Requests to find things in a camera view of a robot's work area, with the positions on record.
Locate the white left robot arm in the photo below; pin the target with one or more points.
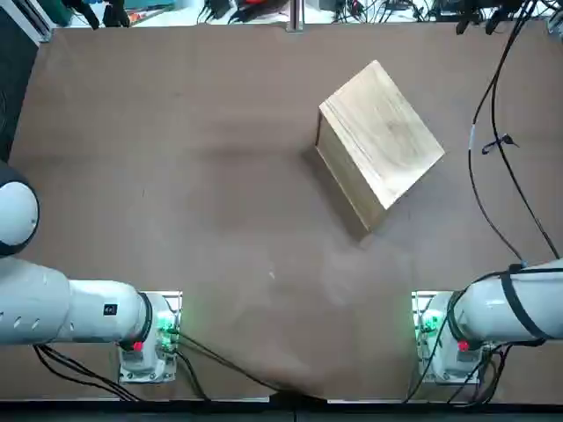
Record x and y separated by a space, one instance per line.
88 312

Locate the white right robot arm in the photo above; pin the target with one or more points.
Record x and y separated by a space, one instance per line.
492 307

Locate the light wooden box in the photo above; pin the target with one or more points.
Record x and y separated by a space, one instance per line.
387 132

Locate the black clamp stand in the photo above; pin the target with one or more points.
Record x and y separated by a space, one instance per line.
466 19
94 15

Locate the aluminium profile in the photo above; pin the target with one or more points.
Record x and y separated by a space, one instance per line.
39 22

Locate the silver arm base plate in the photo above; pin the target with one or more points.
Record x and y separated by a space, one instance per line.
420 299
172 298

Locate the upright post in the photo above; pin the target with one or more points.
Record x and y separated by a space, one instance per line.
295 13

